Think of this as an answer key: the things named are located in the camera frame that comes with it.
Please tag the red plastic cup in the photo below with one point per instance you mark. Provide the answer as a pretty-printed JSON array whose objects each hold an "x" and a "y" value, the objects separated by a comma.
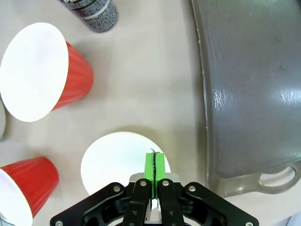
[
  {"x": 28, "y": 183},
  {"x": 40, "y": 70}
]

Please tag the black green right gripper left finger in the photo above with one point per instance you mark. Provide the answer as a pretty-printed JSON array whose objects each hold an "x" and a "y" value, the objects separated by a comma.
[{"x": 138, "y": 188}]

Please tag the black patterned can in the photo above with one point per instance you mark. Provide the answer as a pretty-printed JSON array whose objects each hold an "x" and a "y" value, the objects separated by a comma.
[{"x": 94, "y": 13}]

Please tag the grey plastic tray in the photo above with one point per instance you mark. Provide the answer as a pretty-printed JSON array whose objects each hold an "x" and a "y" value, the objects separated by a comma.
[{"x": 254, "y": 94}]

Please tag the grey plate edge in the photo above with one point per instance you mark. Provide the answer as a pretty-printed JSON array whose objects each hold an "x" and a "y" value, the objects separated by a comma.
[{"x": 2, "y": 120}]

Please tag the white paper cup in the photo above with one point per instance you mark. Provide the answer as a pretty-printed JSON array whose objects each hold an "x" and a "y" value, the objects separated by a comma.
[{"x": 113, "y": 160}]

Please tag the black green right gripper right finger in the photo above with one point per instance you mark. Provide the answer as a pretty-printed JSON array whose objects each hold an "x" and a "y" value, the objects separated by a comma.
[{"x": 169, "y": 190}]

